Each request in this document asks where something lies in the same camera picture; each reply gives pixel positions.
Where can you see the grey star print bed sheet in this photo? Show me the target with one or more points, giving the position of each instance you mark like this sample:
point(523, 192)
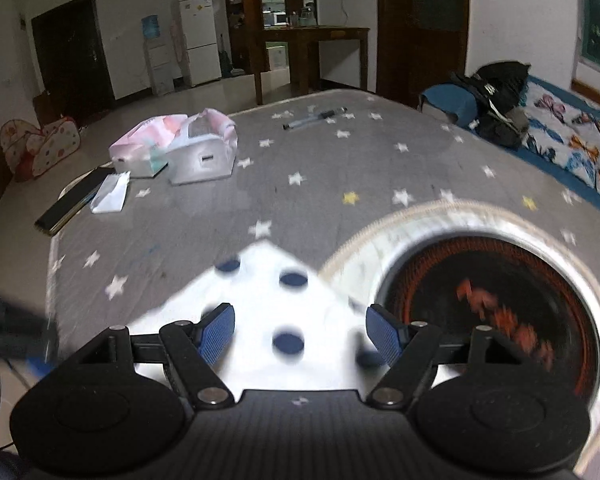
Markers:
point(330, 170)

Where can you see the white water dispenser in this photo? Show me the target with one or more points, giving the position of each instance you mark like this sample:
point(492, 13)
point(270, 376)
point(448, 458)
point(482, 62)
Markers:
point(160, 67)

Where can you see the white paper packet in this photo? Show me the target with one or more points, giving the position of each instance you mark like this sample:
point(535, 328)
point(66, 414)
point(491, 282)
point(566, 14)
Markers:
point(110, 194)

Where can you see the pink white tissue box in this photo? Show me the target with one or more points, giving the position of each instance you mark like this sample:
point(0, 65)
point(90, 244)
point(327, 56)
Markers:
point(139, 152)

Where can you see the dark wooden table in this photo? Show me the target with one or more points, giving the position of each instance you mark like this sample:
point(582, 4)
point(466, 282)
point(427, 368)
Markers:
point(312, 35)

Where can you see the blue pillow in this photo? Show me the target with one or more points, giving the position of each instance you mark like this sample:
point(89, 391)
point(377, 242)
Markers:
point(450, 102)

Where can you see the black notebook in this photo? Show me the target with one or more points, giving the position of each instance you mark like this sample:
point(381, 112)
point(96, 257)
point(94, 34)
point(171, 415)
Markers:
point(70, 205)

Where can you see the clear pen with black cap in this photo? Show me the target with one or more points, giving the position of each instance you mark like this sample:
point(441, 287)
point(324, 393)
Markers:
point(305, 121)
point(334, 111)

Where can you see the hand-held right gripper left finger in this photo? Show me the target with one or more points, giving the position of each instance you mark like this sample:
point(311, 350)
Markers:
point(217, 334)

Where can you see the white blue polka dot garment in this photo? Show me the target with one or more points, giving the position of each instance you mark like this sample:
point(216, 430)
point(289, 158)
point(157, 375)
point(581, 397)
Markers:
point(260, 305)

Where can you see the blue water bottle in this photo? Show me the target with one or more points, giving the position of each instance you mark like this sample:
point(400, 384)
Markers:
point(150, 26)

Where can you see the polka dot play tent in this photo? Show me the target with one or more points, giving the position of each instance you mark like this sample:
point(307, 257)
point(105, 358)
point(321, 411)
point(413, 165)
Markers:
point(55, 147)

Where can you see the silver box with pink bag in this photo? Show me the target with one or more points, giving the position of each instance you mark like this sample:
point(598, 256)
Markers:
point(200, 162)

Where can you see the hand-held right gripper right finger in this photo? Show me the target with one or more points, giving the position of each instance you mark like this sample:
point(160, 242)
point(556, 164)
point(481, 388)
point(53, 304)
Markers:
point(385, 336)

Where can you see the white refrigerator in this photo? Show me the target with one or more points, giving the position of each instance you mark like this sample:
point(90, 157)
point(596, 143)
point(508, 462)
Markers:
point(200, 40)

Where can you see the black bag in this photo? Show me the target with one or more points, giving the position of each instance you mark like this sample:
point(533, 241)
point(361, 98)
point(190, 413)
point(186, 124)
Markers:
point(500, 105)

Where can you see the dark wooden cabinet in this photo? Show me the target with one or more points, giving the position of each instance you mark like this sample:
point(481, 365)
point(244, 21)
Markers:
point(245, 10)

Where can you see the butterfly print blanket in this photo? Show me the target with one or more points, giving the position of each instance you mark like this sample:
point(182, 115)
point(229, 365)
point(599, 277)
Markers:
point(575, 135)

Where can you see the dark entrance door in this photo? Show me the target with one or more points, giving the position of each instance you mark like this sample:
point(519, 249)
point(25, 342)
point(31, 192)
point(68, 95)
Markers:
point(72, 60)

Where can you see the dark wooden inner door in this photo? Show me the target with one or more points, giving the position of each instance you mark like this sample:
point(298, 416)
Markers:
point(420, 35)

